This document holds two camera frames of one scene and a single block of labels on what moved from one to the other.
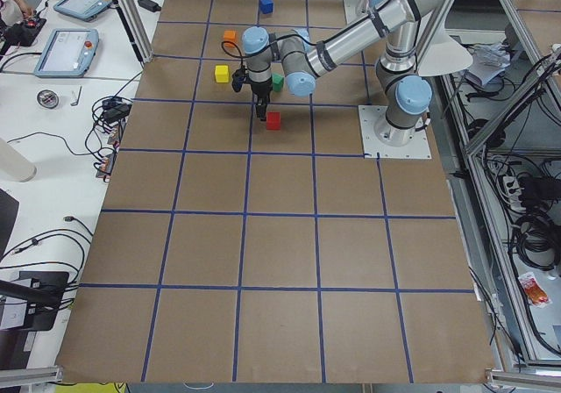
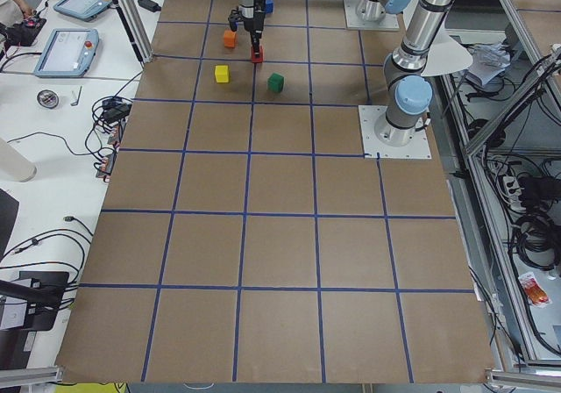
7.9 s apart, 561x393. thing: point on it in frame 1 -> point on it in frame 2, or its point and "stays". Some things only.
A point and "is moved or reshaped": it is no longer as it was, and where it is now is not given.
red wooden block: x=273 y=120 is moved or reshaped
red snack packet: x=536 y=296 stays
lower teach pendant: x=69 y=53 stays
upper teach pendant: x=87 y=2 stays
